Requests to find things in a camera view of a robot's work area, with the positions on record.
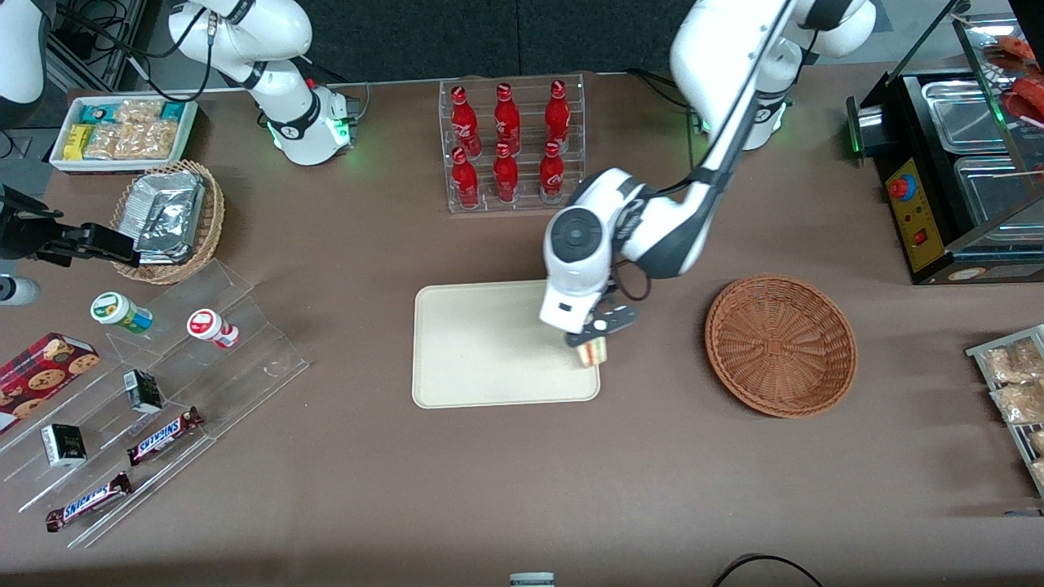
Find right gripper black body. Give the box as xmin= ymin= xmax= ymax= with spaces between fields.
xmin=0 ymin=185 xmax=63 ymax=263

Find small wicker basket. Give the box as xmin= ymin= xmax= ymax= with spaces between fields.
xmin=109 ymin=160 xmax=226 ymax=285

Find beige plastic tray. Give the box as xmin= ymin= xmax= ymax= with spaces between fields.
xmin=412 ymin=280 xmax=602 ymax=409

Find brown wicker basket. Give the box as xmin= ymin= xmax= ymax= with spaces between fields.
xmin=705 ymin=274 xmax=859 ymax=419

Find silver foil pack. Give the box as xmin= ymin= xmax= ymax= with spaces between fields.
xmin=133 ymin=200 xmax=202 ymax=264
xmin=132 ymin=170 xmax=206 ymax=206

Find green lid cup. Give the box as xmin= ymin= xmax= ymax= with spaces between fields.
xmin=89 ymin=291 xmax=154 ymax=336

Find white snack bin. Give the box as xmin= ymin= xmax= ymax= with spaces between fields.
xmin=48 ymin=93 xmax=200 ymax=174

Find red lid cup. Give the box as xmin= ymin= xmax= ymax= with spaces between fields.
xmin=186 ymin=307 xmax=241 ymax=350

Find clear bagged puffed snack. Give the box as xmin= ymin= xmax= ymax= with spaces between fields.
xmin=85 ymin=122 xmax=136 ymax=161
xmin=113 ymin=99 xmax=165 ymax=124
xmin=130 ymin=120 xmax=179 ymax=161

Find clear acrylic bottle rack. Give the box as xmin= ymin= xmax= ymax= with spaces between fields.
xmin=438 ymin=73 xmax=587 ymax=215

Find red cola bottle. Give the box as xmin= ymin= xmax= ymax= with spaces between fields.
xmin=493 ymin=82 xmax=522 ymax=156
xmin=449 ymin=147 xmax=481 ymax=210
xmin=492 ymin=143 xmax=520 ymax=204
xmin=538 ymin=140 xmax=567 ymax=204
xmin=544 ymin=78 xmax=573 ymax=152
xmin=449 ymin=84 xmax=483 ymax=157

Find small black carton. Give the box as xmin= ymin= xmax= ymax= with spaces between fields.
xmin=40 ymin=422 xmax=88 ymax=468
xmin=123 ymin=369 xmax=165 ymax=413

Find red cookie box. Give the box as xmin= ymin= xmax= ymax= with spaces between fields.
xmin=0 ymin=331 xmax=102 ymax=434

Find clear acrylic stepped display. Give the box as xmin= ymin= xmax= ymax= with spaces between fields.
xmin=0 ymin=258 xmax=312 ymax=549

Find Snickers bar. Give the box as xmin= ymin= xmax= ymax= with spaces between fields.
xmin=126 ymin=405 xmax=206 ymax=466
xmin=44 ymin=472 xmax=134 ymax=533

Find black food warmer display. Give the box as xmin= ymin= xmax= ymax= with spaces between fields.
xmin=846 ymin=0 xmax=1044 ymax=286

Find grey cookie rack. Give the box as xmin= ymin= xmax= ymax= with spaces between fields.
xmin=966 ymin=324 xmax=1044 ymax=499

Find steel warmer pan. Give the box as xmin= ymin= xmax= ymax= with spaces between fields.
xmin=953 ymin=155 xmax=1044 ymax=231
xmin=920 ymin=78 xmax=1014 ymax=153

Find red food in warmer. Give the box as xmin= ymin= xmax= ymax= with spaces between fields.
xmin=984 ymin=33 xmax=1044 ymax=124

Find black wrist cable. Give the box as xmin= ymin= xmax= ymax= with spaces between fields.
xmin=610 ymin=259 xmax=653 ymax=303

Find black background cables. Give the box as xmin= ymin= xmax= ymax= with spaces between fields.
xmin=47 ymin=0 xmax=219 ymax=104

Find black arm base cable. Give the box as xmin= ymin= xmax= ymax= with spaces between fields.
xmin=303 ymin=55 xmax=373 ymax=125
xmin=626 ymin=68 xmax=704 ymax=135

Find black floor cable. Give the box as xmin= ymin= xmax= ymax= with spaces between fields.
xmin=710 ymin=554 xmax=825 ymax=587

